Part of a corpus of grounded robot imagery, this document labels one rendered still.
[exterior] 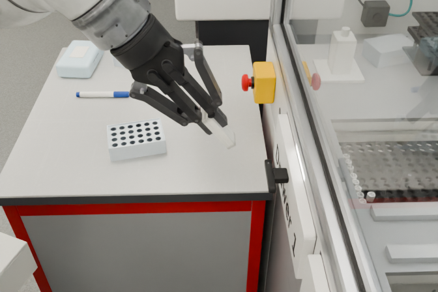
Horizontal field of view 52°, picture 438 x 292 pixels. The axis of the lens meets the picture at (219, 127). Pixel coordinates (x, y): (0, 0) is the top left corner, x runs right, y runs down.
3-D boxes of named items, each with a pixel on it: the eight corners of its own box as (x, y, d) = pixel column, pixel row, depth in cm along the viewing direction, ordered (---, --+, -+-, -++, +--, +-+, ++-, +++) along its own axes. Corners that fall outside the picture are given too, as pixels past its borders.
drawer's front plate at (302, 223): (296, 281, 70) (304, 236, 63) (273, 155, 93) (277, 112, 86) (307, 281, 70) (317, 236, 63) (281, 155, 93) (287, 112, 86)
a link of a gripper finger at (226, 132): (205, 107, 69) (209, 104, 68) (231, 135, 72) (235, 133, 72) (205, 119, 66) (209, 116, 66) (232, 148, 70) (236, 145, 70)
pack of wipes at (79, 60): (90, 79, 125) (87, 66, 123) (57, 78, 126) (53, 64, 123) (105, 53, 137) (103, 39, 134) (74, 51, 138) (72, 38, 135)
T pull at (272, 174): (268, 195, 74) (269, 189, 73) (263, 163, 79) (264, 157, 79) (291, 194, 74) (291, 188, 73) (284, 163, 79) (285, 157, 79)
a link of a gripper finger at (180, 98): (154, 70, 60) (145, 75, 61) (202, 124, 66) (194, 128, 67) (156, 55, 63) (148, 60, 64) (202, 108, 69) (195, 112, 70)
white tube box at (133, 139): (111, 161, 100) (108, 148, 97) (109, 137, 106) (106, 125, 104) (166, 152, 102) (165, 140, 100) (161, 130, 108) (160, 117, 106)
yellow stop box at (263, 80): (251, 104, 103) (253, 77, 99) (249, 87, 109) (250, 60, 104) (274, 103, 103) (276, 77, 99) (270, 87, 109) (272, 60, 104)
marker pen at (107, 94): (76, 98, 118) (75, 93, 117) (77, 95, 120) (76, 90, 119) (129, 98, 119) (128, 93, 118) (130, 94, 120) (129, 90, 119)
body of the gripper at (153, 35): (99, 61, 57) (147, 109, 62) (150, 25, 54) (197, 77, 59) (109, 33, 63) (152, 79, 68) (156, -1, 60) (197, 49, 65)
